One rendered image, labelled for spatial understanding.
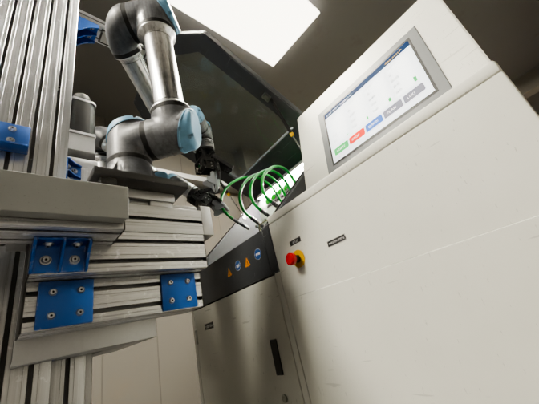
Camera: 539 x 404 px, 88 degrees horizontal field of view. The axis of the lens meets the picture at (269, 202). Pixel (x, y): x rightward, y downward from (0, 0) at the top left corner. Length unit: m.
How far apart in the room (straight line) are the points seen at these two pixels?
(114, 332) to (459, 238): 0.76
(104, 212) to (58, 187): 0.08
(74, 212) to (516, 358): 0.76
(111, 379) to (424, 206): 2.40
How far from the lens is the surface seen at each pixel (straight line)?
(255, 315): 1.05
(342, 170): 0.76
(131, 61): 1.18
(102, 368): 2.62
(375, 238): 0.70
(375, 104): 1.12
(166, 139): 0.83
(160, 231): 0.74
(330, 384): 0.86
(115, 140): 0.88
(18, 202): 0.57
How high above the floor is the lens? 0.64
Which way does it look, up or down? 23 degrees up
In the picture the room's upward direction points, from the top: 14 degrees counter-clockwise
